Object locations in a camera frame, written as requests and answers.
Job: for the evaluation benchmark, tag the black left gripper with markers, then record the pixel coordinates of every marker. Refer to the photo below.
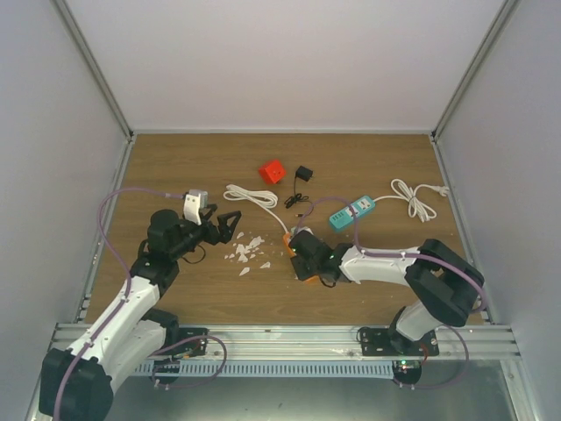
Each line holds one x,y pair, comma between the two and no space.
223,233

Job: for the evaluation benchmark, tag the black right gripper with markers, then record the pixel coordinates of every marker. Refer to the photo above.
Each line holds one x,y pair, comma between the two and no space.
301,272

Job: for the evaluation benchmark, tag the orange power strip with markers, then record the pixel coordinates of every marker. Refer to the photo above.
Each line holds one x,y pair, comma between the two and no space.
286,238

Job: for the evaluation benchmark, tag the red cube adapter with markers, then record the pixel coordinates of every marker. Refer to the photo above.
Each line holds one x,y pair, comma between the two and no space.
272,172

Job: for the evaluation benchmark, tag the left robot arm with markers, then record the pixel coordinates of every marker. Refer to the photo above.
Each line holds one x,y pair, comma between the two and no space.
80,382

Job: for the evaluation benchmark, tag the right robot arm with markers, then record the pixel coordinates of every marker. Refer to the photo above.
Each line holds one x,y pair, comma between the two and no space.
447,288

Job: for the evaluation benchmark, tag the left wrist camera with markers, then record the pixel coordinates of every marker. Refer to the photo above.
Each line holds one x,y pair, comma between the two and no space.
195,200

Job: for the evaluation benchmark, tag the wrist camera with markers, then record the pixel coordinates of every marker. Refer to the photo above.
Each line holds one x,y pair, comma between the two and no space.
303,229
195,200

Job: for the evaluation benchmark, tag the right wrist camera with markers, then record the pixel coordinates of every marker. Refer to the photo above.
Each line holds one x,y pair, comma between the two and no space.
303,229

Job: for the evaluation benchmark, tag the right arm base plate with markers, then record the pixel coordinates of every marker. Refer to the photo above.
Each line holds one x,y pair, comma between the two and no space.
377,342

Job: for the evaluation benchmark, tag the aluminium front rail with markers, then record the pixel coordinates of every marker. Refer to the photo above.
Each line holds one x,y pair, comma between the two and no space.
340,342

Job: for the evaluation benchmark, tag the slotted cable duct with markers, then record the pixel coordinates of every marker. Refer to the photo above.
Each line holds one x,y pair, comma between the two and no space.
279,368

